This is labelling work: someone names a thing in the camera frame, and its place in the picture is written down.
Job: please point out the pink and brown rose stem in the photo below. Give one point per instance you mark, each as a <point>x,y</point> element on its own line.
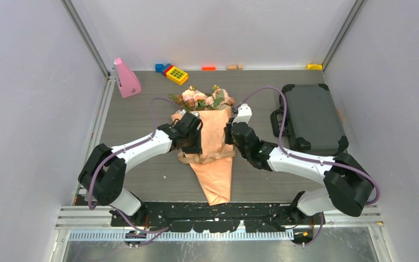
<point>219,99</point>

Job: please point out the yellow toy brick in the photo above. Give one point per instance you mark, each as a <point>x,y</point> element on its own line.
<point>177,75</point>

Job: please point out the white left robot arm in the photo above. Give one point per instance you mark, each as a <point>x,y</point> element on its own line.
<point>104,172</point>

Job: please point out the peach wrapping paper sheet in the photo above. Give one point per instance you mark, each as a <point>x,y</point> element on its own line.
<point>215,178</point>

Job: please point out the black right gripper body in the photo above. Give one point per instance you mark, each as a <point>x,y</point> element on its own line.
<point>245,153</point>

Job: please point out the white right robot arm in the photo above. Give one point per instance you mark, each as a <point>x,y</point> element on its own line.
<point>344,187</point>

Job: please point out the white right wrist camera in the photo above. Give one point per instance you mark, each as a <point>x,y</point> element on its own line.
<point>242,114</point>

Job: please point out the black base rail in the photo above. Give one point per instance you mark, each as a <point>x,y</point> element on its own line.
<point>200,217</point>

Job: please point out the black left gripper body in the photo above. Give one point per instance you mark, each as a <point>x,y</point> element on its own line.
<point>188,137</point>

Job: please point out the dark grey hard case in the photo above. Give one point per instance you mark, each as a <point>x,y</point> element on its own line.
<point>312,123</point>

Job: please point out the blue toy brick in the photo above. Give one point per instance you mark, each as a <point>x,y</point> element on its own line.
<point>162,68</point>

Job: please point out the red toy brick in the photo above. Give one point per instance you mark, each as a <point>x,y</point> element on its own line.
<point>166,68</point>

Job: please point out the tan ribbon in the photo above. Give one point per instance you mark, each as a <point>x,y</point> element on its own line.
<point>198,159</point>

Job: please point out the yellow corner block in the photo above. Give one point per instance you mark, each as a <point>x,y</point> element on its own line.
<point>314,67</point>

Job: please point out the pink plastic wedge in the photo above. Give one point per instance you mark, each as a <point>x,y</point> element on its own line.
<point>127,81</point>

